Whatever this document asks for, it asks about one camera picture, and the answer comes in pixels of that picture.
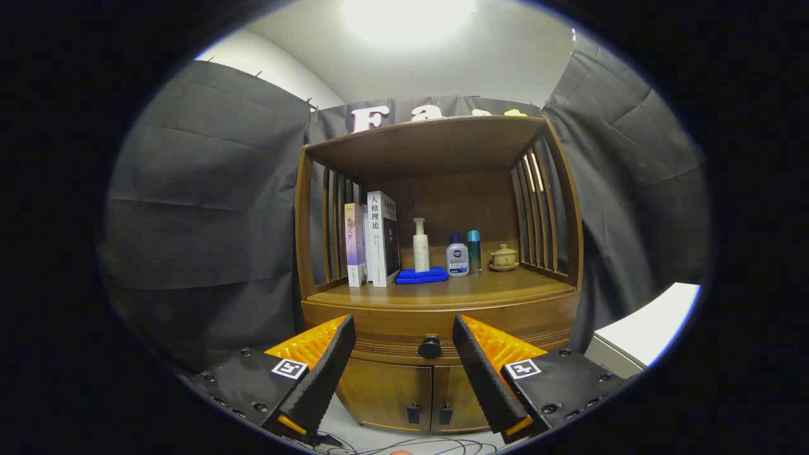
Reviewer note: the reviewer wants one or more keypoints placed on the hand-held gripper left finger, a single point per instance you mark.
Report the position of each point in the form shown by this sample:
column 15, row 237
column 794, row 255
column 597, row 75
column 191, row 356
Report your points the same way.
column 325, row 379

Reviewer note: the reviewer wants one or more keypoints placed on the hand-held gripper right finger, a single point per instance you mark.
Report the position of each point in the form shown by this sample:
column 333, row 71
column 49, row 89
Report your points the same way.
column 486, row 379

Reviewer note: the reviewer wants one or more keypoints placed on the black round drawer knob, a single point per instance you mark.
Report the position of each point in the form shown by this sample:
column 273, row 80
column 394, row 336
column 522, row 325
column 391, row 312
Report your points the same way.
column 430, row 346

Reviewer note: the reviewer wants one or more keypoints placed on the wooden drawer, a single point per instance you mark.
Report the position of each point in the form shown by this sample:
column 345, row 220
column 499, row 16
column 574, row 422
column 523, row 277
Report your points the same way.
column 404, row 325

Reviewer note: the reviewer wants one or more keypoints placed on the wooden cabinet door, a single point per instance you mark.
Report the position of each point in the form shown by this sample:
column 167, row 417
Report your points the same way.
column 461, row 398
column 385, row 392

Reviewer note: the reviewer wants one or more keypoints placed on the white ribbed cabinet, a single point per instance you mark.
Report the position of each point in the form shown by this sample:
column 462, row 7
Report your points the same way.
column 644, row 328

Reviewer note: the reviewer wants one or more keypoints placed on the wooden cabinet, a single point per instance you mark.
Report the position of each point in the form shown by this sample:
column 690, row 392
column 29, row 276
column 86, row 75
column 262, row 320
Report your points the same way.
column 442, row 208

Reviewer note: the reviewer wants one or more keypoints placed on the beige lidded tea cup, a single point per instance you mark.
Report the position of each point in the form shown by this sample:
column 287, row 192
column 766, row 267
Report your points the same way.
column 504, row 258

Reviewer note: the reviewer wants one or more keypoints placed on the blue folded cloth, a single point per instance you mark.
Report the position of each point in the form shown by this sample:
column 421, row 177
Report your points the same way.
column 420, row 275

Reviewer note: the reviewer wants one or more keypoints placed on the white bottle blue cap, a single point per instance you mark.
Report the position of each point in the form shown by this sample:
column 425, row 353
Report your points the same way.
column 457, row 259

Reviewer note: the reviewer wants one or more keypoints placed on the teal bottle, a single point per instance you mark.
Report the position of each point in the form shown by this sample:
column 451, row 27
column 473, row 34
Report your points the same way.
column 474, row 253

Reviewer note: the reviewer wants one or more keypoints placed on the purple book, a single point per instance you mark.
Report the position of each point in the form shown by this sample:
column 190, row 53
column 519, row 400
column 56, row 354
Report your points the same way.
column 354, row 246

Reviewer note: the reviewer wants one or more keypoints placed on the white pump bottle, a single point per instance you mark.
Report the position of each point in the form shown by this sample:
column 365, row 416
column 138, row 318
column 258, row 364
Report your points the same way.
column 421, row 253

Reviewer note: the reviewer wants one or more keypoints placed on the white book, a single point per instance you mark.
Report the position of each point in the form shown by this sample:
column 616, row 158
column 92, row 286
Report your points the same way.
column 378, row 240

